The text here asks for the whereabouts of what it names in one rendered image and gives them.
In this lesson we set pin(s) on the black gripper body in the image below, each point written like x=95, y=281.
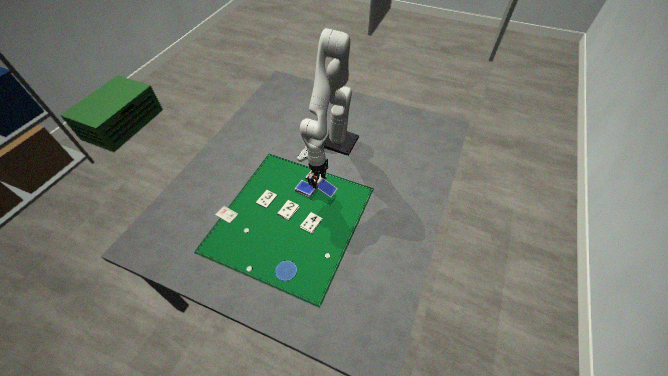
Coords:
x=315, y=169

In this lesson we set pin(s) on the blue round disc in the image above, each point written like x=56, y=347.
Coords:
x=286, y=270

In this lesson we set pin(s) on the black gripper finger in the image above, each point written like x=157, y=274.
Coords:
x=323, y=174
x=311, y=180

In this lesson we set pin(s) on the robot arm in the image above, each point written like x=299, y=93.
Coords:
x=334, y=44

